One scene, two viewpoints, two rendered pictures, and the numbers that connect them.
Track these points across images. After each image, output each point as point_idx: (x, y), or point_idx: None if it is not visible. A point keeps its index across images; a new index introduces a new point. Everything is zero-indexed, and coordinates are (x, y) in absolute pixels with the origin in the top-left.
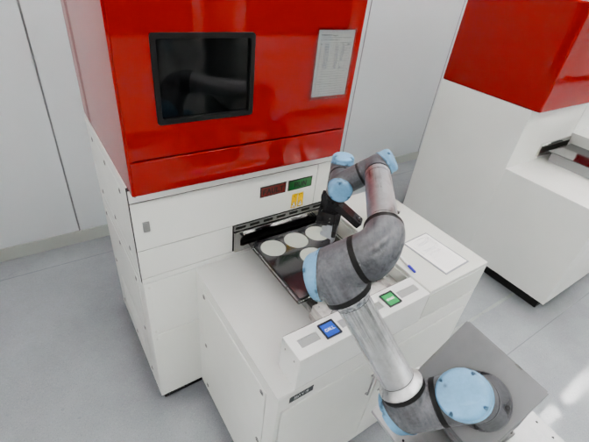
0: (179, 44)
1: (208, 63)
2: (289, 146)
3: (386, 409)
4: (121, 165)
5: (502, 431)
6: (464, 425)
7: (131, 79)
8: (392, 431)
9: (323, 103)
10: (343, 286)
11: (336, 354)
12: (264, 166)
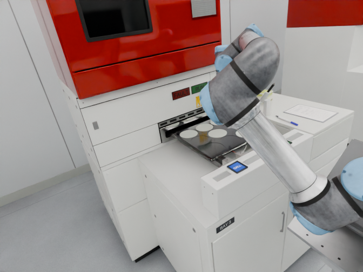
0: None
1: None
2: (185, 56)
3: (299, 212)
4: (70, 81)
5: None
6: None
7: (61, 7)
8: (309, 231)
9: (202, 21)
10: (234, 98)
11: (247, 187)
12: (169, 72)
